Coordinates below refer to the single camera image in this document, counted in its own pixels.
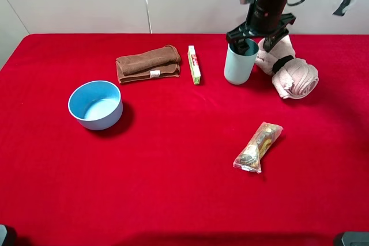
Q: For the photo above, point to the folded brown towel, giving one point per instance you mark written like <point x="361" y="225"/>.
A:
<point x="159" y="63"/>

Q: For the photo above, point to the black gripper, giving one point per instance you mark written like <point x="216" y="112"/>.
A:
<point x="271" y="28"/>

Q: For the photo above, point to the rolled pink towel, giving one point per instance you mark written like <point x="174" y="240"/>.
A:
<point x="292" y="77"/>

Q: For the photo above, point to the light blue plastic cup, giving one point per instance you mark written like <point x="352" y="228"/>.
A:
<point x="238" y="65"/>

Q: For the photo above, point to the black base block left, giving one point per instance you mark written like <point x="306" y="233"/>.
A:
<point x="8" y="235"/>

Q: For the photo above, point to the red velvet tablecloth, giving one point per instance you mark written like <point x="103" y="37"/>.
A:
<point x="164" y="175"/>

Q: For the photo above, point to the black base block right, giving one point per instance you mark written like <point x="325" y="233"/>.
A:
<point x="352" y="239"/>

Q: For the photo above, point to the blue plastic bowl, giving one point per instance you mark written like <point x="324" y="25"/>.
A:
<point x="96" y="105"/>

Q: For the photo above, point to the black base block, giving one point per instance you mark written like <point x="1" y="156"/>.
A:
<point x="352" y="239"/>
<point x="8" y="235"/>

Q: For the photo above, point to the white green toothpaste box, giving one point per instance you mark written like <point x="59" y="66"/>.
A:
<point x="194" y="67"/>

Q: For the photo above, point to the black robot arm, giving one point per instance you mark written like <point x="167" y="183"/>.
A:
<point x="265" y="8"/>

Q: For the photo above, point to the packaged pastry snack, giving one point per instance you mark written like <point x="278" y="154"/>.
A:
<point x="250" y="157"/>

